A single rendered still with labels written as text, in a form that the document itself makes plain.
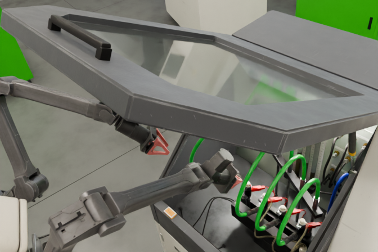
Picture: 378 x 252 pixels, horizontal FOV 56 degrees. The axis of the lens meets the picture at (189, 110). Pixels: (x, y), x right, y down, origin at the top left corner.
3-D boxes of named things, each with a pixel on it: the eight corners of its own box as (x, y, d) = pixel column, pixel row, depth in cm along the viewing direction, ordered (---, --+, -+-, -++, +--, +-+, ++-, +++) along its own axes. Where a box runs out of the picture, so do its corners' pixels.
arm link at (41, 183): (18, 187, 135) (9, 192, 130) (34, 169, 133) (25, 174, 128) (35, 203, 135) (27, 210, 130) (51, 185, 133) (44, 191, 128)
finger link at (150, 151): (172, 139, 129) (151, 127, 126) (175, 149, 123) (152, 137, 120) (162, 153, 131) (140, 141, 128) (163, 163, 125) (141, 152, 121)
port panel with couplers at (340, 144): (322, 179, 142) (333, 122, 123) (326, 174, 144) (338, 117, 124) (352, 197, 135) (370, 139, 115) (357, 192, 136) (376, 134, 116)
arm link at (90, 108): (9, 89, 131) (-11, 93, 121) (12, 73, 130) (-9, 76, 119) (119, 120, 127) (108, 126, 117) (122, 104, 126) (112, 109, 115)
